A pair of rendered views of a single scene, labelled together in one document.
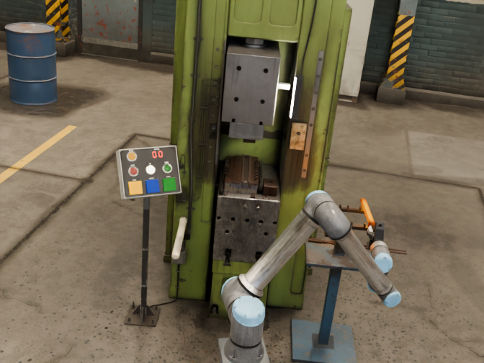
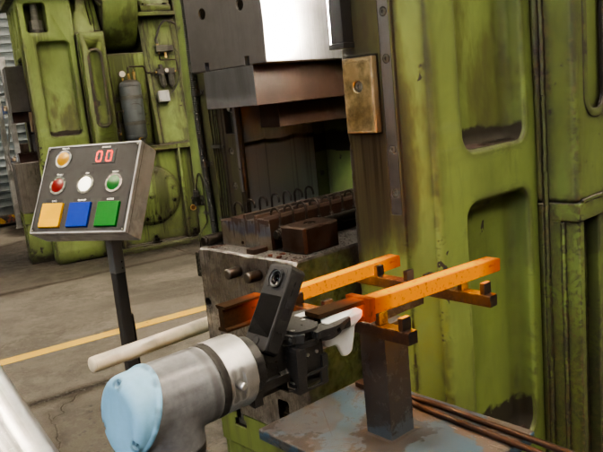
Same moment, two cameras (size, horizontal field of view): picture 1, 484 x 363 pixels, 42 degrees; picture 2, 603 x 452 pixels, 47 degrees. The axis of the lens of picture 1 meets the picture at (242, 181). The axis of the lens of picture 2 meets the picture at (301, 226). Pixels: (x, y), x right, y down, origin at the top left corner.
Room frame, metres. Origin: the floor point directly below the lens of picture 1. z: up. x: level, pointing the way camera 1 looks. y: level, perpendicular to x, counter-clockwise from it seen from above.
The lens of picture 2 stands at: (2.37, -1.41, 1.29)
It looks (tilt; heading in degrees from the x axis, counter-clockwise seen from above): 11 degrees down; 48
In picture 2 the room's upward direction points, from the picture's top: 6 degrees counter-clockwise
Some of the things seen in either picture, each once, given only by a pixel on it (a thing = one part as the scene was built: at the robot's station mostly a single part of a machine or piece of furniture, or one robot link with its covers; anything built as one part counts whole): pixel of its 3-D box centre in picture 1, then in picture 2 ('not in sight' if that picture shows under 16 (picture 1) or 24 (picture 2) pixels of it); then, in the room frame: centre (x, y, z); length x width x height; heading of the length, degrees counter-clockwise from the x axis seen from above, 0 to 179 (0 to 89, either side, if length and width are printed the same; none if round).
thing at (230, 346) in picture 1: (245, 343); not in sight; (2.37, -0.09, 0.65); 0.19 x 0.19 x 0.10
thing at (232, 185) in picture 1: (241, 173); (303, 215); (3.65, 0.01, 0.96); 0.42 x 0.20 x 0.09; 1
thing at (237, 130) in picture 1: (246, 119); (291, 82); (3.65, 0.01, 1.32); 0.42 x 0.20 x 0.10; 1
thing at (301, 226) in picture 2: (269, 186); (310, 235); (3.50, -0.17, 0.95); 0.12 x 0.08 x 0.06; 1
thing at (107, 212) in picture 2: (168, 184); (108, 213); (3.27, 0.42, 1.01); 0.07 x 0.05 x 0.07; 116
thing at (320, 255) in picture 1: (338, 254); (390, 434); (3.24, -0.62, 0.67); 0.40 x 0.30 x 0.02; 89
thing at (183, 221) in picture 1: (179, 238); (159, 341); (3.34, 0.35, 0.62); 0.44 x 0.05 x 0.05; 1
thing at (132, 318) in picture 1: (142, 310); not in sight; (3.35, 0.56, 0.05); 0.22 x 0.22 x 0.09; 1
